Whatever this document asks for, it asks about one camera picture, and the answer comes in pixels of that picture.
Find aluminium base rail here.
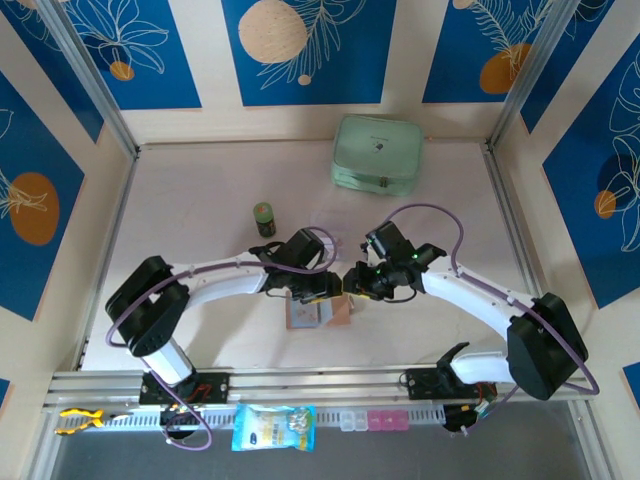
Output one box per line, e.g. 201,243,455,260
42,360,594,414

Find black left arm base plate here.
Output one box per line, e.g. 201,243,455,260
138,372,231,406

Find pink plastic pill box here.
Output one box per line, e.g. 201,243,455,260
367,409,410,432

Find yellow-handled pliers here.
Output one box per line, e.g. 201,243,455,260
55,407,134,436

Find aluminium corner post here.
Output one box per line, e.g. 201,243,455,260
37,0,140,156
485,0,586,154

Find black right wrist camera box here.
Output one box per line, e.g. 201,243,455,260
364,219,449,262

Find small green-capped dark bottle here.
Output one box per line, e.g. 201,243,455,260
253,201,278,237

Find blue snack packet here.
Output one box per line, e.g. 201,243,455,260
231,402,318,454

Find aluminium table side rail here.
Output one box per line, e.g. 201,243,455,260
482,144,560,361

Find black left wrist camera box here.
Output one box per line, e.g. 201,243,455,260
248,228,325,274

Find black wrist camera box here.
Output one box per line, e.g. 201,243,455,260
248,228,325,274
364,219,449,262

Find brown leather card holder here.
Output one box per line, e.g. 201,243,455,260
285,294,354,331

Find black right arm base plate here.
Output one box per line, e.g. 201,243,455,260
405,366,497,401

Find white slotted cable duct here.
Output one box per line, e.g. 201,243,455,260
49,405,447,435

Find clear plastic pill box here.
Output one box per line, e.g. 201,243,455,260
339,410,369,432

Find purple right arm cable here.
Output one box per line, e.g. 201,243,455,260
384,202,600,437

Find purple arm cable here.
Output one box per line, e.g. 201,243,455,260
104,226,340,451
384,202,600,437

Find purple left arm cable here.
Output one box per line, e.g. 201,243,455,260
104,226,340,451

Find mint green zipper case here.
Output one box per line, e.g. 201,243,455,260
328,113,426,198

